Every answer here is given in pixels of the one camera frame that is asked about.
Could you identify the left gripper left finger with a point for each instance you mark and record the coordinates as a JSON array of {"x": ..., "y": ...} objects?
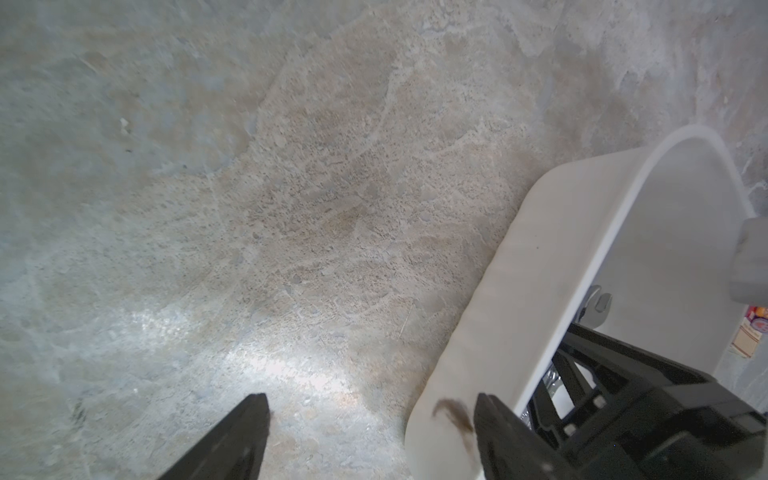
[{"x": 233, "y": 449}]

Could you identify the white plastic storage box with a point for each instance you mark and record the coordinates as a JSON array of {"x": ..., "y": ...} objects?
[{"x": 656, "y": 227}]

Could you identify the small wooden toy with figures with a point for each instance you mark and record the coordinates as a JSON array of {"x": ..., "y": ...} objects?
[{"x": 752, "y": 329}]

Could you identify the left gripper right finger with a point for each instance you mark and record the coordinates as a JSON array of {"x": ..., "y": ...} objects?
[{"x": 508, "y": 449}]

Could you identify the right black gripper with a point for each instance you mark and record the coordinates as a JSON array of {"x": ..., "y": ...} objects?
[{"x": 638, "y": 415}]

